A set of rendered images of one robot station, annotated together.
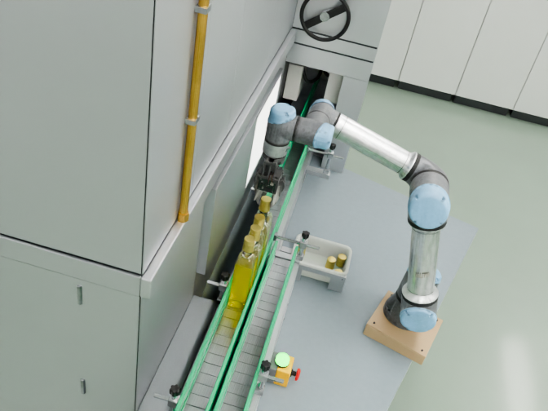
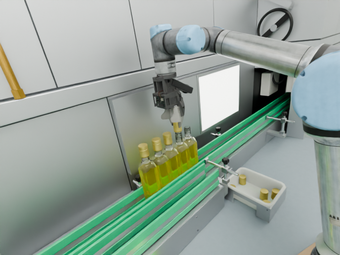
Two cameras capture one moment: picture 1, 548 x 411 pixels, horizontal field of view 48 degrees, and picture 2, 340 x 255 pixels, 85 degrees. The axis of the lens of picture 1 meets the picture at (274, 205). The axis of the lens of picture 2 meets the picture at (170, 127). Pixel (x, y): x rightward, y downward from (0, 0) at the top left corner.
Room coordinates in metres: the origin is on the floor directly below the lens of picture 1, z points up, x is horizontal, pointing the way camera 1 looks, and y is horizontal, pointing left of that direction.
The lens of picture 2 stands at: (1.07, -0.45, 1.48)
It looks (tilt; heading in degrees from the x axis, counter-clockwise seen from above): 24 degrees down; 46
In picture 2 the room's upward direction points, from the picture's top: 8 degrees counter-clockwise
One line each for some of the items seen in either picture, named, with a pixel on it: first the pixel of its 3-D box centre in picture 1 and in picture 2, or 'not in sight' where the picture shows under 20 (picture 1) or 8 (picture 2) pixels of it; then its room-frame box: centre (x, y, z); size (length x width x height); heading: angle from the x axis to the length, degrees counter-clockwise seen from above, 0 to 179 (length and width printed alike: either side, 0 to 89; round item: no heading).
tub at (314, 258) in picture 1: (319, 261); (253, 190); (1.80, -0.22, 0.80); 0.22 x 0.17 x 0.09; 84
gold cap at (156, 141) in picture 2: (254, 232); (157, 143); (1.47, 0.04, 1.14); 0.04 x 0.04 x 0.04
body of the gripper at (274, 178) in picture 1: (270, 170); (167, 90); (1.56, 0.03, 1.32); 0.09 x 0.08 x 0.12; 173
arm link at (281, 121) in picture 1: (280, 124); (163, 43); (1.57, 0.03, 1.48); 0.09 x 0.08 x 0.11; 84
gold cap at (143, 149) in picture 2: (249, 244); (143, 150); (1.42, 0.05, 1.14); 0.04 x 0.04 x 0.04
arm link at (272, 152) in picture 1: (276, 147); (166, 68); (1.57, 0.03, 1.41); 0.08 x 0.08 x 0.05
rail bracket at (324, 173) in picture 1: (322, 164); (278, 127); (2.33, -0.17, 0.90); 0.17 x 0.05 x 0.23; 84
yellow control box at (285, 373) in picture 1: (280, 369); not in sight; (1.26, -0.13, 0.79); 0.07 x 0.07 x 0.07; 84
